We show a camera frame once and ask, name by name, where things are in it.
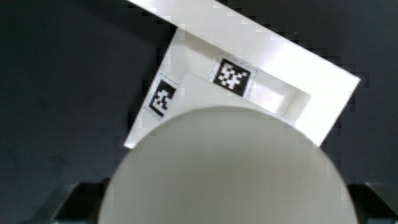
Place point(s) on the white L-shaped border frame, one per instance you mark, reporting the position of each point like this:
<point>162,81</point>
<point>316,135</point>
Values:
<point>249,41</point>

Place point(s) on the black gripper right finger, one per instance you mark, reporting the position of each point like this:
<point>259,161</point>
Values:
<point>375,202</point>

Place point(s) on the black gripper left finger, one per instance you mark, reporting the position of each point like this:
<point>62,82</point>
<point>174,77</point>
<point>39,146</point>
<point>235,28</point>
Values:
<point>71,205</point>

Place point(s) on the white lamp bulb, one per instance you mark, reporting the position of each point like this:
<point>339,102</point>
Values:
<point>226,169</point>

